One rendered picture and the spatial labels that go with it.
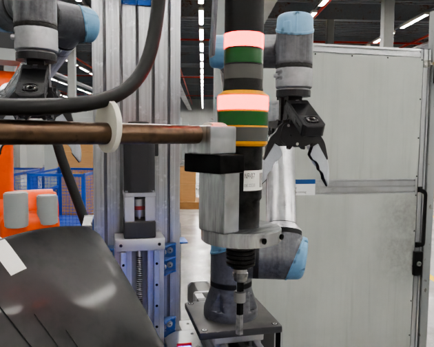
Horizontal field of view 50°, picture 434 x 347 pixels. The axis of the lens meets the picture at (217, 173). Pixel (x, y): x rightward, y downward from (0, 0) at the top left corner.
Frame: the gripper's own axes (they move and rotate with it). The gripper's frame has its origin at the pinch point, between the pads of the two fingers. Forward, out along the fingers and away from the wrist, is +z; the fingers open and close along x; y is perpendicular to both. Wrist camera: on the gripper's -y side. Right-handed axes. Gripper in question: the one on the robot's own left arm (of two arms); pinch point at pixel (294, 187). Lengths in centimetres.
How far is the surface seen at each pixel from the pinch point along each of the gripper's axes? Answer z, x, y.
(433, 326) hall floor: 143, -216, 232
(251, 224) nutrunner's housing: -3, 24, -52
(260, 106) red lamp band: -13, 24, -52
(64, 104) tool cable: -12, 38, -61
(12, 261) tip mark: 0, 44, -49
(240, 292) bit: 3, 25, -51
